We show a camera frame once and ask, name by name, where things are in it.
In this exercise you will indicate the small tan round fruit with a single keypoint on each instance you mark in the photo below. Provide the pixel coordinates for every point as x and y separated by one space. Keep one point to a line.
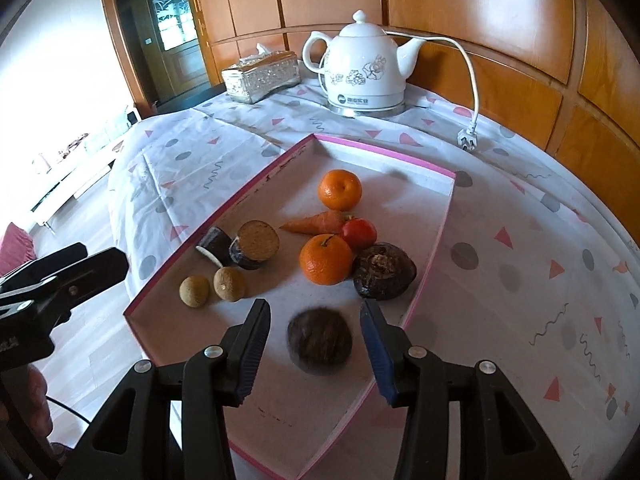
194 291

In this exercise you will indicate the dark eggplant slice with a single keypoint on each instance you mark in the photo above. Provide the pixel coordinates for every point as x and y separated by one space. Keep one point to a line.
215 245

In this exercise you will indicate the wooden glass door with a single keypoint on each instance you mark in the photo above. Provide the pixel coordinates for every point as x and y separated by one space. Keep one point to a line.
161 39

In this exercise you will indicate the white patterned tablecloth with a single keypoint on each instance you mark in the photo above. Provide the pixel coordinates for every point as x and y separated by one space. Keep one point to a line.
533 271

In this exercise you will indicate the silver ornate tissue box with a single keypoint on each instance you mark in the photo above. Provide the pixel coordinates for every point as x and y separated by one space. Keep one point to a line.
256 76

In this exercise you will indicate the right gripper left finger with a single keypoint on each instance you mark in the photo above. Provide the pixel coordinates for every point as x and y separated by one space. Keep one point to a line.
167 422

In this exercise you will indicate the small red tomato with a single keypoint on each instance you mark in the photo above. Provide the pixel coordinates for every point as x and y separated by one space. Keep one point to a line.
359 234

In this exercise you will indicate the orange tangerine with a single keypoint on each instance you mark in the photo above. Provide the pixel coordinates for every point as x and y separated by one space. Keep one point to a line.
340 190
326 260

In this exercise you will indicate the white ceramic electric kettle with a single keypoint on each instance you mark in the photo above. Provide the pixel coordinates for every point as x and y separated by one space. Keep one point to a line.
362 68

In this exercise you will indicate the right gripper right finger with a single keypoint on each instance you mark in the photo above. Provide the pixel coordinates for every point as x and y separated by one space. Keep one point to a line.
500 438

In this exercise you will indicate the large dark brown fruit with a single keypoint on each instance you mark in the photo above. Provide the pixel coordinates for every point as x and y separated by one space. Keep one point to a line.
382 272

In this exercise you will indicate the orange carrot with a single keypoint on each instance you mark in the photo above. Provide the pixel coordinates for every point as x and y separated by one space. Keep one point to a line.
327 222

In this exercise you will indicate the pink-edged cardboard tray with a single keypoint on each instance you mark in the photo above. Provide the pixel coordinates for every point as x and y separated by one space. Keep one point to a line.
291 418

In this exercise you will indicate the person left hand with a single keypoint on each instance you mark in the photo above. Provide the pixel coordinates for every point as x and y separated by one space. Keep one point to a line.
29 392

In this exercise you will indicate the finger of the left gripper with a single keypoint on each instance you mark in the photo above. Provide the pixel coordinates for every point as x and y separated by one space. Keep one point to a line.
66 289
36 270

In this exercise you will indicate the round dark brown fruit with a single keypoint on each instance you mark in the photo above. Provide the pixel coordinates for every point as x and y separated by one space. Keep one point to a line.
319 340

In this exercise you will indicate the dark eggplant piece tan face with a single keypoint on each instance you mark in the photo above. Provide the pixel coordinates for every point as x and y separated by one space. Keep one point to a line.
255 243

